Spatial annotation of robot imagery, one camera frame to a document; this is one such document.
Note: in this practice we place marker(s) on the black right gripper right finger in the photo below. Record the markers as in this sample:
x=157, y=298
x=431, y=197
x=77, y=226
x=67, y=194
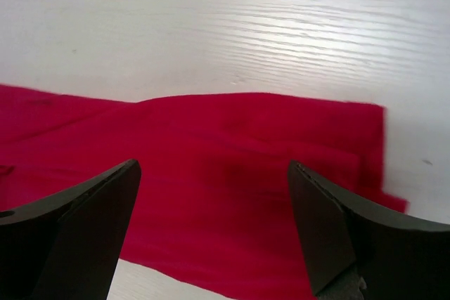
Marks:
x=354, y=248

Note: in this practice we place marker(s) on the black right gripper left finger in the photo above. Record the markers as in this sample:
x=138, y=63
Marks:
x=67, y=245

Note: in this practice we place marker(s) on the red t shirt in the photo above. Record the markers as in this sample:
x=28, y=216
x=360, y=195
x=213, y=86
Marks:
x=213, y=207

